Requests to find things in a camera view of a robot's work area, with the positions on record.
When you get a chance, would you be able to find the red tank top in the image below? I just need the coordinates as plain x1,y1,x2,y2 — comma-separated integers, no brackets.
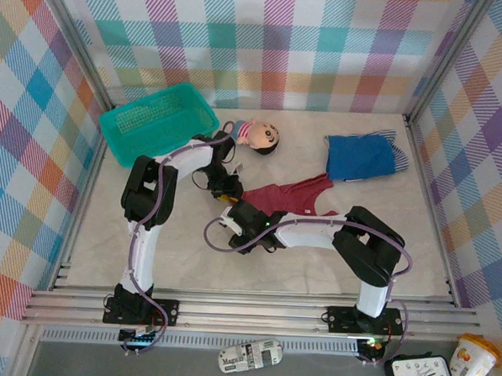
240,168,341,219

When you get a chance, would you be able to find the plush boy doll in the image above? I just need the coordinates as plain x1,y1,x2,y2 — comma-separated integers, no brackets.
225,117,283,159

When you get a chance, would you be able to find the teal plastic mesh basket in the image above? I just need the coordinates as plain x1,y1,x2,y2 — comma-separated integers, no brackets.
96,77,223,172

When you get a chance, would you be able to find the blue white striped tank top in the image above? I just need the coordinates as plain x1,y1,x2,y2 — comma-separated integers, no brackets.
320,124,410,187

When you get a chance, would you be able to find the newspaper print pencil case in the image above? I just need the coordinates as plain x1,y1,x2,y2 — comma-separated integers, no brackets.
217,336,285,376

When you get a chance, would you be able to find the small black controller board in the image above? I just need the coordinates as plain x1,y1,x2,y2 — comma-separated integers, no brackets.
356,336,388,361
117,327,161,349

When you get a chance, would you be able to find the white yellow paper cup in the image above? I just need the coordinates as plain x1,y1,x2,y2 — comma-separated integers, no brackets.
448,331,502,376

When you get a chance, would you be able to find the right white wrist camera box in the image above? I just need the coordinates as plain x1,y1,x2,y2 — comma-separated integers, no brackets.
218,206,243,236

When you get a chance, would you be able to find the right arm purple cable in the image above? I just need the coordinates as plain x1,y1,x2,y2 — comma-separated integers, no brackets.
197,210,417,369

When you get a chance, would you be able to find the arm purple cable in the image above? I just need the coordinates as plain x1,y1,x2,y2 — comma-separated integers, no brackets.
120,114,240,361
197,210,417,369

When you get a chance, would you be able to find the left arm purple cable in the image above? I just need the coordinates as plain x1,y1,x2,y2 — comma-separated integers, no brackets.
120,114,240,361

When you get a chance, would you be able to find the aluminium mounting rail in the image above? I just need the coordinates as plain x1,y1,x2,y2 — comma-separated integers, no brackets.
19,284,482,349

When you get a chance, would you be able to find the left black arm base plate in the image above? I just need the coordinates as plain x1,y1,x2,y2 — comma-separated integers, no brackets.
102,296,180,329

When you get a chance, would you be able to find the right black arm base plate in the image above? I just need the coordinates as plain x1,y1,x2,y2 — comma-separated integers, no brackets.
325,304,405,337

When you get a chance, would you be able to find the grey slotted cable duct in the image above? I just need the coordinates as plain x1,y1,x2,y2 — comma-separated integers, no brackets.
40,323,362,358

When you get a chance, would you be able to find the aluminium side rail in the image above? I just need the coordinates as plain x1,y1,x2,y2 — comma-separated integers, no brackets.
50,100,121,294
394,114,469,310

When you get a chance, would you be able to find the aluminium frame post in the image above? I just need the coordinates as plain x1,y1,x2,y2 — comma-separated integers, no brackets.
27,0,126,119
401,0,498,133

